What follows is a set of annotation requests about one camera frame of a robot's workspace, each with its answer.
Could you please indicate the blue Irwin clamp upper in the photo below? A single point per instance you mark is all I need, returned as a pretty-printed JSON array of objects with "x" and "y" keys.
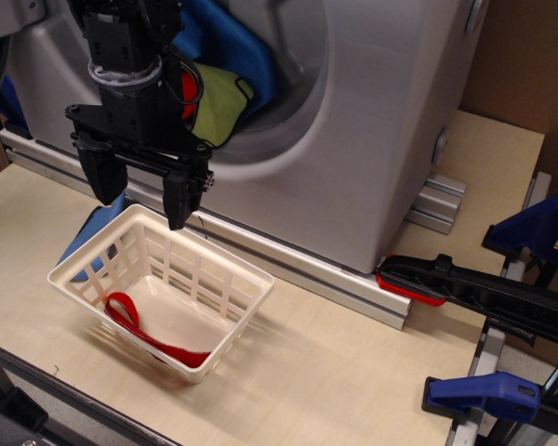
[{"x": 535, "y": 228}]

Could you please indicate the black table frame bar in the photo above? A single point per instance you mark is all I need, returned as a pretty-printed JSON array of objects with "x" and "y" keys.
[{"x": 36, "y": 408}]

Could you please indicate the red cloth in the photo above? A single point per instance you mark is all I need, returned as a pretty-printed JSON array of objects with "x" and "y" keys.
[{"x": 189, "y": 94}]

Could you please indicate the short aluminium extrusion piece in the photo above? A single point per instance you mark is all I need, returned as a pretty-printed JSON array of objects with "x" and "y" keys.
[{"x": 437, "y": 204}]

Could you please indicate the yellow-green cloth black trim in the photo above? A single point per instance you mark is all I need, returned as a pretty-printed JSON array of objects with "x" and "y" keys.
[{"x": 223, "y": 98}]

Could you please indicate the aluminium extrusion rail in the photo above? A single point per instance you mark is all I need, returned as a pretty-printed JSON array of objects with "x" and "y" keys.
[{"x": 357, "y": 291}]

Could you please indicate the blue clamp far left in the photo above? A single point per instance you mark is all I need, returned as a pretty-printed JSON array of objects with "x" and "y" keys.
[{"x": 11, "y": 111}]

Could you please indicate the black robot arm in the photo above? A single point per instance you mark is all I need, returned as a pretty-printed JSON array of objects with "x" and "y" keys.
[{"x": 126, "y": 36}]

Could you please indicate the large blue cloth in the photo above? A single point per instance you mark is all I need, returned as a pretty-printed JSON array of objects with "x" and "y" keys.
[{"x": 211, "y": 36}]

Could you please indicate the blue clamp handle lower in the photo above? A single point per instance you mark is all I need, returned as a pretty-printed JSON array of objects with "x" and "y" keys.
[{"x": 502, "y": 395}]

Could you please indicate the white plastic laundry basket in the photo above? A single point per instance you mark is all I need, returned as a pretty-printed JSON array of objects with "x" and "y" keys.
[{"x": 173, "y": 294}]

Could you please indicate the black red bar clamp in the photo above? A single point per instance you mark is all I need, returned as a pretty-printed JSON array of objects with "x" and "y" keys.
[{"x": 513, "y": 307}]

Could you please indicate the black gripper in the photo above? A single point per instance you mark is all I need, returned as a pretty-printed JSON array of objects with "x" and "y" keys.
[{"x": 139, "y": 123}]

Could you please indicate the grey toy washing machine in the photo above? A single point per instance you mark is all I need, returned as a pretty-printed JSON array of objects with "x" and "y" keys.
[{"x": 331, "y": 166}]

